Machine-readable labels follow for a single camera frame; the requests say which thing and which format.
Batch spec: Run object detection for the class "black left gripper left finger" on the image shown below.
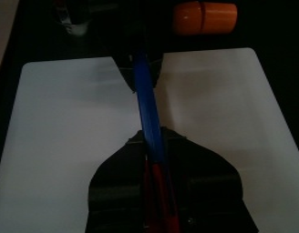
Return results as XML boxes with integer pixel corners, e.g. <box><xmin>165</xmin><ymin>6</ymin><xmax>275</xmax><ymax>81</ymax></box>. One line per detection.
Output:
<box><xmin>84</xmin><ymin>129</ymin><xmax>152</xmax><ymax>233</ymax></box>

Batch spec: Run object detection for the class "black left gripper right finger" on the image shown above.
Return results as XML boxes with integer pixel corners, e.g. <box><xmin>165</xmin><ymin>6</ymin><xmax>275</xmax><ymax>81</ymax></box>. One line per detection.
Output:
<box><xmin>160</xmin><ymin>127</ymin><xmax>259</xmax><ymax>233</ymax></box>

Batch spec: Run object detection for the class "white cutting board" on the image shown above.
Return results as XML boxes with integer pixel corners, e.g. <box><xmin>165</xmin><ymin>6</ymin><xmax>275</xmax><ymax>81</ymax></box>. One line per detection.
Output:
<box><xmin>0</xmin><ymin>46</ymin><xmax>299</xmax><ymax>233</ymax></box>

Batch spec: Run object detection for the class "orange toy cylinder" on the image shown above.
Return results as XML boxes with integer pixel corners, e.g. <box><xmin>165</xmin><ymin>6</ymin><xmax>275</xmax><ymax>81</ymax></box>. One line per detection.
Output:
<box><xmin>171</xmin><ymin>1</ymin><xmax>239</xmax><ymax>36</ymax></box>

